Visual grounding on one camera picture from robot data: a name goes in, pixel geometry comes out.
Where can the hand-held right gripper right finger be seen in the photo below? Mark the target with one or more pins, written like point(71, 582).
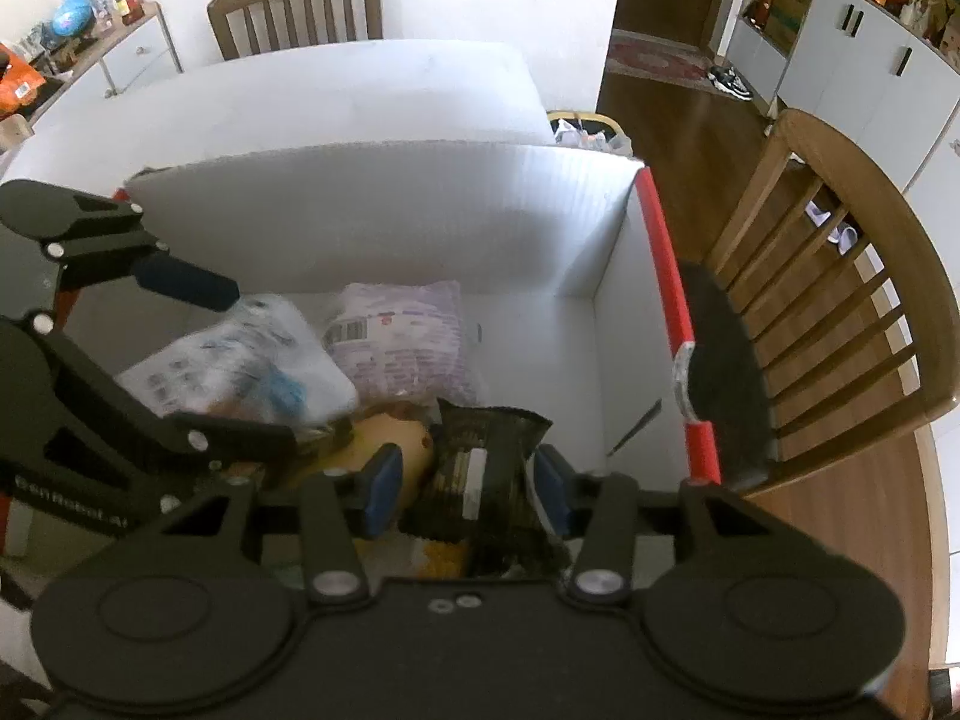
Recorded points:
point(551, 495)

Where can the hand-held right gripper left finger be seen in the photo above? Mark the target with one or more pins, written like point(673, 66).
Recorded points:
point(382, 491)

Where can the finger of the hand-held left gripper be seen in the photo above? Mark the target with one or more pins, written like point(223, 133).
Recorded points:
point(191, 281)
point(232, 444)

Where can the yellow bread snack packet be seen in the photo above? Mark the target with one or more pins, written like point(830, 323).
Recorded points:
point(409, 442)

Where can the white snack packet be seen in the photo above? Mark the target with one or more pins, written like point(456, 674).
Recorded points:
point(225, 367)

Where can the black snack packet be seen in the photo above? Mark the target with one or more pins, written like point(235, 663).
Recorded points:
point(480, 465)

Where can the purple white pastry packet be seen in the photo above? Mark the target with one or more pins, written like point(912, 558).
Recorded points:
point(405, 337)

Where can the red cardboard box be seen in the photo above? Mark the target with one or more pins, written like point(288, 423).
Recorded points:
point(412, 217)

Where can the white desktop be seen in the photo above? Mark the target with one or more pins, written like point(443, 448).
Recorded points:
point(337, 90)

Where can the white side cabinet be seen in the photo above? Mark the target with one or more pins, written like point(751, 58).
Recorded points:
point(127, 60)

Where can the orange snack bag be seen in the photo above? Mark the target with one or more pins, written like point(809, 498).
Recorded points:
point(19, 86)

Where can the sauce jar with red lid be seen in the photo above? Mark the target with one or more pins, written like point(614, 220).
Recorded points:
point(129, 6)

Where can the blue globe toy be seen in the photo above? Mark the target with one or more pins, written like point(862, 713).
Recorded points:
point(73, 15)

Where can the wooden chair with slatted back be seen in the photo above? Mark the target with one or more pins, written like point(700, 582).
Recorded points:
point(292, 0)

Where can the wooden chair with curved back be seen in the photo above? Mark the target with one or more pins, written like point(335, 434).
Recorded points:
point(847, 300)

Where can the trash bin with plastic bag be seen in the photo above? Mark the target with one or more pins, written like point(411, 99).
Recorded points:
point(589, 133)

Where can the white slippers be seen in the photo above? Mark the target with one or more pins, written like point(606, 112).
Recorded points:
point(836, 229)

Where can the red patterned rug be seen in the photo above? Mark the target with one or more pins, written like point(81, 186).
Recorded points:
point(660, 58)

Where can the pair of dark sneakers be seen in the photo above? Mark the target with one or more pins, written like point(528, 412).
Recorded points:
point(731, 82)

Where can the grey wall cabinet unit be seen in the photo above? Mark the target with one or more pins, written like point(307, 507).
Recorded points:
point(862, 67)

